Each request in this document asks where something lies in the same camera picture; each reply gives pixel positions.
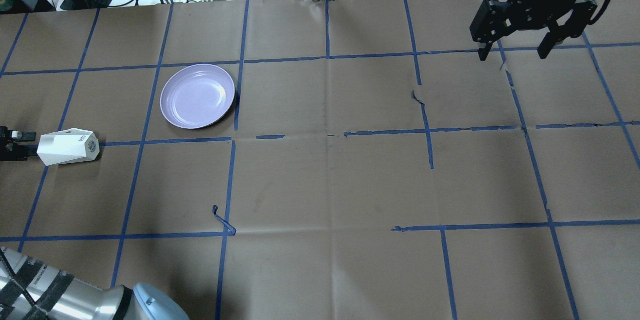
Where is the white faceted mug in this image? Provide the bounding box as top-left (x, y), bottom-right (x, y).
top-left (36, 127), bottom-right (100, 167)

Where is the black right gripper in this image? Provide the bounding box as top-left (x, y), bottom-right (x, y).
top-left (470, 0), bottom-right (598, 61)

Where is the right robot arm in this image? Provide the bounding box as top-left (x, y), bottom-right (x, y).
top-left (470, 0), bottom-right (611, 61)

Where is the lavender plate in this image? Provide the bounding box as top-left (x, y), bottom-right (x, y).
top-left (159, 64), bottom-right (236, 129)

